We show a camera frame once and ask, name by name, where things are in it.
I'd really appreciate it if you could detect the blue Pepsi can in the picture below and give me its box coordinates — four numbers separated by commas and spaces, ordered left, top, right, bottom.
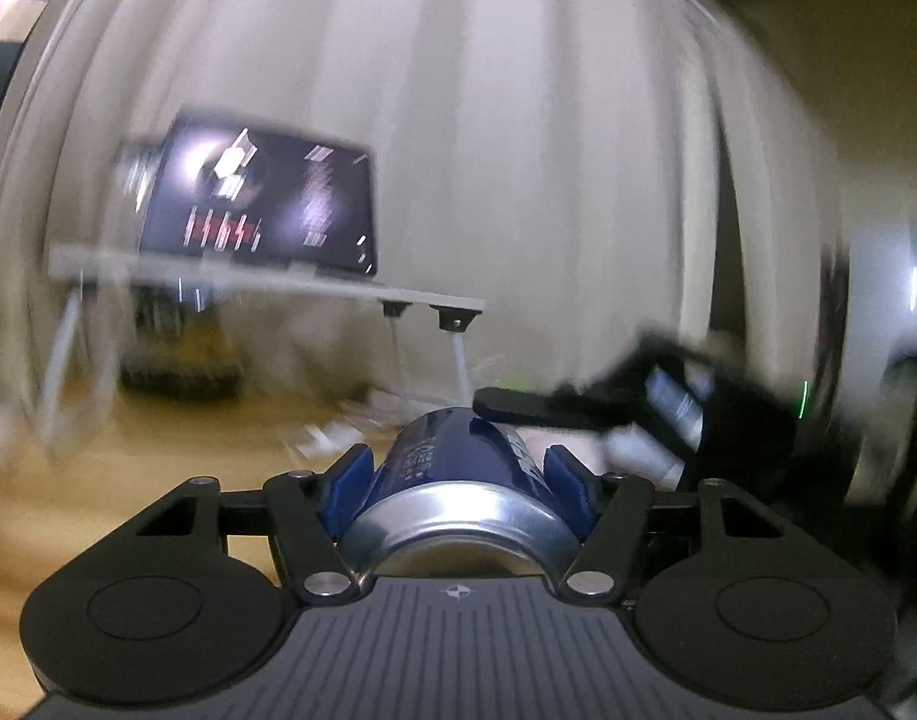
338, 406, 580, 582

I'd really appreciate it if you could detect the black snack box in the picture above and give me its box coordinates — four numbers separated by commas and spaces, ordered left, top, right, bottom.
120, 286, 243, 403

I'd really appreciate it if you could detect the tablet with dark screen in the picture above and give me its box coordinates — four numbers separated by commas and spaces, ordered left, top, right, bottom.
139, 109, 378, 278

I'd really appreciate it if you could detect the white folding lap desk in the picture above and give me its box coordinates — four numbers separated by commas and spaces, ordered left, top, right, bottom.
35, 244, 486, 454

